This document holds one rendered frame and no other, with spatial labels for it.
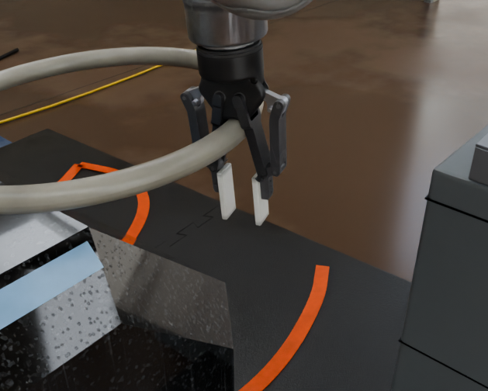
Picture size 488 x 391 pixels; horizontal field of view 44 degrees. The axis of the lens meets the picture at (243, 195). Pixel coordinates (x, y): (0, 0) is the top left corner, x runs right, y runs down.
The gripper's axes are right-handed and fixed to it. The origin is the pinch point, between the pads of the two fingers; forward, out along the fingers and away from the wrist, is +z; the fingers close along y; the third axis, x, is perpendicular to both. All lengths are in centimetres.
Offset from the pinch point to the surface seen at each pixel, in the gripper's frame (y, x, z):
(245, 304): 37, -68, 85
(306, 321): 17, -68, 87
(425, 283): -20, -32, 34
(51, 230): 19.5, 14.4, -0.1
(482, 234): -28.5, -29.7, 20.1
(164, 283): 11.5, 4.7, 13.8
